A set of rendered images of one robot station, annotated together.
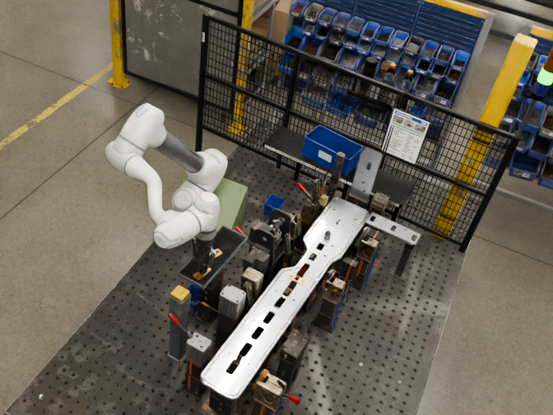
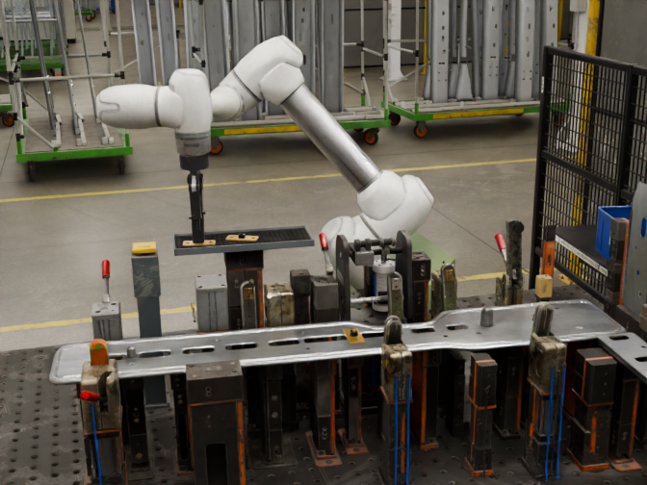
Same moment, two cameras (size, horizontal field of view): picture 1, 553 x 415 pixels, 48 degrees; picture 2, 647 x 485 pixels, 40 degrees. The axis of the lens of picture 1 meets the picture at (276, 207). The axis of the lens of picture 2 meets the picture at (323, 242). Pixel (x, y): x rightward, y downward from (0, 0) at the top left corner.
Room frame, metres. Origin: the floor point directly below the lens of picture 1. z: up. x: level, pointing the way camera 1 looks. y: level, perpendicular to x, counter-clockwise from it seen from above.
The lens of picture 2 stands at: (0.86, -1.79, 1.88)
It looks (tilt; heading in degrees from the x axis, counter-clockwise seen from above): 18 degrees down; 58
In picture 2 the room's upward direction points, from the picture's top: 1 degrees counter-clockwise
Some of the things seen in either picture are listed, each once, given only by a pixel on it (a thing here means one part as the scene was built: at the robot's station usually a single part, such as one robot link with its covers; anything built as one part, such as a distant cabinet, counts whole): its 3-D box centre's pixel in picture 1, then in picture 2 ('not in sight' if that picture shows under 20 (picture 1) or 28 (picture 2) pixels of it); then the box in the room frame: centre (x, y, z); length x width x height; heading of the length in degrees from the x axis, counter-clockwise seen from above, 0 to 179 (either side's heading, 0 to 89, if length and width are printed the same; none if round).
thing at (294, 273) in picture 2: (246, 285); (301, 341); (1.98, 0.08, 0.90); 0.05 x 0.05 x 0.40; 68
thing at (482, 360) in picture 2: (345, 280); (482, 416); (2.18, -0.42, 0.84); 0.11 x 0.08 x 0.29; 68
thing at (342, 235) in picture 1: (295, 282); (346, 339); (1.97, -0.16, 1.00); 1.38 x 0.22 x 0.02; 158
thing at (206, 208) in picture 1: (204, 212); (185, 100); (1.78, 0.28, 1.54); 0.13 x 0.11 x 0.16; 144
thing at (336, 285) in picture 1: (329, 304); (396, 415); (1.98, -0.34, 0.87); 0.12 x 0.09 x 0.35; 68
